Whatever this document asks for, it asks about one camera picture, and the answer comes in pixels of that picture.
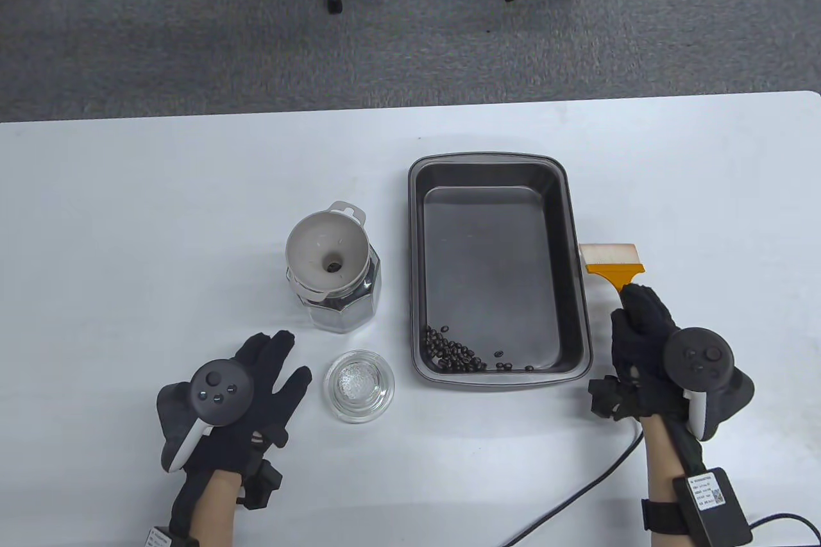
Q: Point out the person's right hand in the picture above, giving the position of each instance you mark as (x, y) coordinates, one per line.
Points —
(641, 348)

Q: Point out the person's left hand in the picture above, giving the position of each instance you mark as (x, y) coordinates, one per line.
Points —
(272, 406)

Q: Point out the clear glass jar lid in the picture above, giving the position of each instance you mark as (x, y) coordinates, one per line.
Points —
(359, 387)

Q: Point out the beige plastic funnel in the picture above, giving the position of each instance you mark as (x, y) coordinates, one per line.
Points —
(314, 252)

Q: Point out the dark metal baking tray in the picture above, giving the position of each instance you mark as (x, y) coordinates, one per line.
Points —
(487, 265)

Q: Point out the group of coffee beans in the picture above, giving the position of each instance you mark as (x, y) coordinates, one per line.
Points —
(449, 354)

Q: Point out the person's left forearm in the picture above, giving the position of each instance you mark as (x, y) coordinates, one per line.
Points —
(215, 508)

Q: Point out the black left hand controller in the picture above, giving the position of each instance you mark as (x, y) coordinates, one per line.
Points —
(218, 387)

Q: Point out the black hand controller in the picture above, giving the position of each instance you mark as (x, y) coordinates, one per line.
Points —
(218, 387)
(699, 358)

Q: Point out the black right hand controller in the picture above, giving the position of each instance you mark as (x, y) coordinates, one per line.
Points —
(699, 358)

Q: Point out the clear glass jar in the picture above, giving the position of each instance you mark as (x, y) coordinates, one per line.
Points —
(346, 313)

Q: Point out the black labelled right wrist box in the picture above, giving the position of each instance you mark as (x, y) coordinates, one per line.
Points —
(712, 505)

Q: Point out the small labelled left wrist box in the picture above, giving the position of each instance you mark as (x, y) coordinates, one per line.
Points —
(160, 537)

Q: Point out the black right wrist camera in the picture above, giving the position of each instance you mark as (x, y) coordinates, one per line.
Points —
(609, 396)

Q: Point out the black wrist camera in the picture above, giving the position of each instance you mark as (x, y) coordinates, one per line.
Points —
(263, 483)
(609, 396)

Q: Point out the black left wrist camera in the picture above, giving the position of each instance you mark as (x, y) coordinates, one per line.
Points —
(263, 483)

